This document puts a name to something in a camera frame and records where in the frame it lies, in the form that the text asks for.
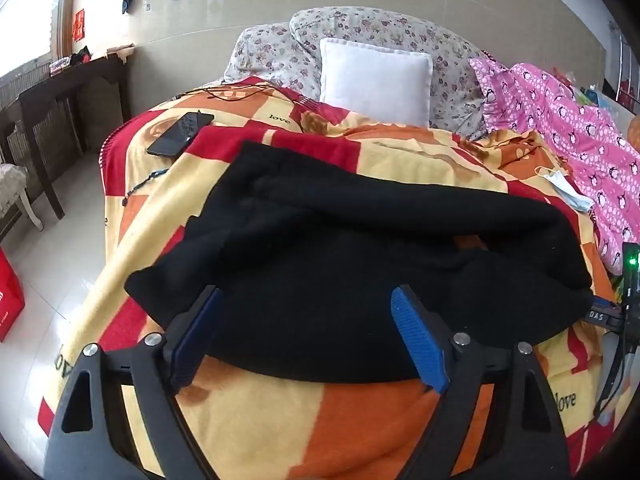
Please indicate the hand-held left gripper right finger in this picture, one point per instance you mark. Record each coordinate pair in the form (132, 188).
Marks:
(417, 336)

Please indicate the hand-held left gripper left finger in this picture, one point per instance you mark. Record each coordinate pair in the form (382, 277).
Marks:
(196, 336)

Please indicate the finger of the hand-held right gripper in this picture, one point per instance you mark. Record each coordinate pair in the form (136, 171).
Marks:
(602, 314)

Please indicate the black pants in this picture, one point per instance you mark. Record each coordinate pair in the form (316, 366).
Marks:
(350, 260)

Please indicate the printed rose blanket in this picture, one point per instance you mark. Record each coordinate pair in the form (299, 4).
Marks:
(250, 410)

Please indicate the blue face mask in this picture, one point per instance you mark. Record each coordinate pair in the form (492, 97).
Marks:
(570, 191)

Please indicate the orange cloth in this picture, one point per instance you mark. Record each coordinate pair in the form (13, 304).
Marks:
(635, 135)

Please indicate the pink penguin print cloth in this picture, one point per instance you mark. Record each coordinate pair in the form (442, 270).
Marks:
(565, 120)

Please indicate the red bag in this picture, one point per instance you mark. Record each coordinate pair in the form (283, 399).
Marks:
(7, 295)

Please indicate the black smartphone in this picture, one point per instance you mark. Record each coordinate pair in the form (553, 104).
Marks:
(180, 134)

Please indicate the metal railing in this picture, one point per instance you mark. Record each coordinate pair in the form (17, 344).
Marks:
(622, 60)

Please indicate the white pillow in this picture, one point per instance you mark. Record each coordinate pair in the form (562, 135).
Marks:
(375, 80)

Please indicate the dark wooden table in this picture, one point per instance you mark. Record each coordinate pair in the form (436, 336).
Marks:
(55, 90)

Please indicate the floral grey pillows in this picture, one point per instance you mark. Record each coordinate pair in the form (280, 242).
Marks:
(280, 55)

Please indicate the clutter on wooden table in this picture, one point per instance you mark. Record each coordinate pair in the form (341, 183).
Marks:
(75, 59)

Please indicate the red paper decoration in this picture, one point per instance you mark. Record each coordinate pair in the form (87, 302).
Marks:
(78, 24)

